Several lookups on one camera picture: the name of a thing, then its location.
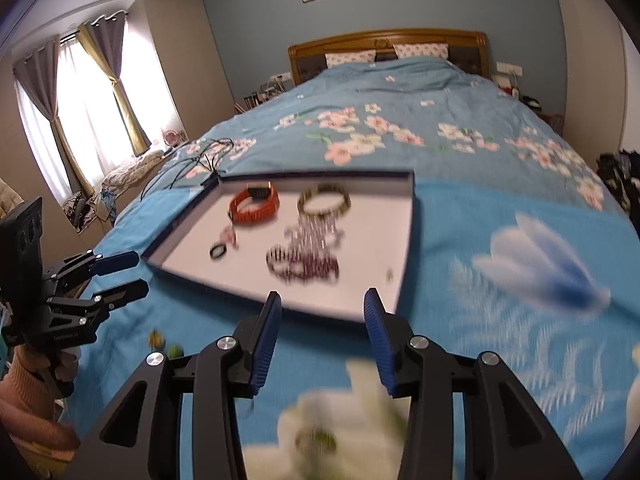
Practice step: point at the pile of patterned clothes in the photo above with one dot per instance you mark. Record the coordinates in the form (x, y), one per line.
(80, 212)

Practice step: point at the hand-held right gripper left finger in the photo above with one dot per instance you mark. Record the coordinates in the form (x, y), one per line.
(262, 350)

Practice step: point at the crumpled light bedding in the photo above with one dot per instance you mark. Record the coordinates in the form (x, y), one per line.
(132, 169)

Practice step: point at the blue flower print blanket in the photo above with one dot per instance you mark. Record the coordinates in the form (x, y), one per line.
(500, 360)

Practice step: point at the small pink fan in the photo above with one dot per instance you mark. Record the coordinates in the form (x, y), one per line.
(171, 139)

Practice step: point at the white sheer curtain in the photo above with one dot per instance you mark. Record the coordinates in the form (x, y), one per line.
(85, 110)

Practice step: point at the teal floral duvet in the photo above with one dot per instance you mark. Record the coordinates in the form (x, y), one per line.
(400, 105)

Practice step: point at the olive jade bangle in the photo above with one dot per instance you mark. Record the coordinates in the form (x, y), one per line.
(345, 200)

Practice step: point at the nightstand clutter of bottles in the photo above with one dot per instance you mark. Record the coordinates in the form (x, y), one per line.
(262, 95)

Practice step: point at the dotted white pillow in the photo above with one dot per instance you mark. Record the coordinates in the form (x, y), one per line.
(421, 50)
(350, 58)

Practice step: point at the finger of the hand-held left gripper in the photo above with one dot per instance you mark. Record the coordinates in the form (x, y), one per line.
(125, 294)
(117, 261)

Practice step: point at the dark blue shallow box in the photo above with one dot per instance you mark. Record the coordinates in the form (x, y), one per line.
(380, 240)

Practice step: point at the olive and grey curtain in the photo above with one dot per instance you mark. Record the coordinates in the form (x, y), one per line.
(125, 110)

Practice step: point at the nightstand clutter with red item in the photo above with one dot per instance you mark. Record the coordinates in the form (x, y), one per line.
(515, 90)

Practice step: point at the white wall socket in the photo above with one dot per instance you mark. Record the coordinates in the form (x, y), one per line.
(280, 77)
(509, 68)

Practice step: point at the person's left forearm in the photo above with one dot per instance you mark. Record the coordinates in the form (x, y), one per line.
(30, 410)

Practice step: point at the pile of dark clothes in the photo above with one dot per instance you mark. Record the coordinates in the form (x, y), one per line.
(620, 180)

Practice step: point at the small yellow green charm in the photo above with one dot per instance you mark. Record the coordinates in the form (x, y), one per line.
(156, 338)

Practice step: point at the person's left hand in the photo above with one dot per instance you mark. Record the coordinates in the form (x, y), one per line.
(65, 372)

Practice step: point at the blue hanging cloth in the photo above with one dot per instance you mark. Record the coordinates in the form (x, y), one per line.
(107, 205)

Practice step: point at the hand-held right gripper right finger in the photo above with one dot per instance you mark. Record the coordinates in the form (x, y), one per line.
(382, 350)

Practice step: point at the wooden bed headboard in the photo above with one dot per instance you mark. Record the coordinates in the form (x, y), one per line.
(385, 37)

